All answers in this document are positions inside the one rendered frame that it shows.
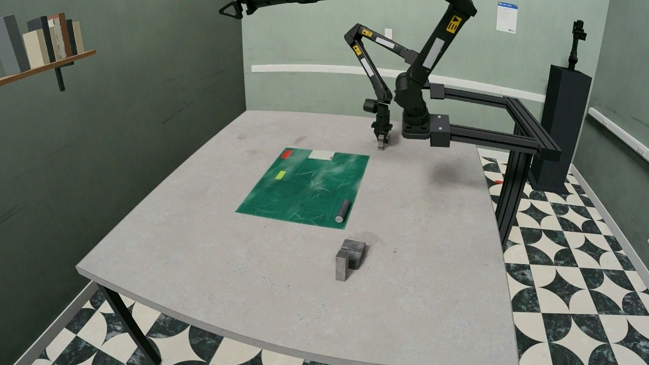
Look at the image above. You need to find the green flat sheet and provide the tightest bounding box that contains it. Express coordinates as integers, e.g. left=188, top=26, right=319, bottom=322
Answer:
left=235, top=148, right=370, bottom=230

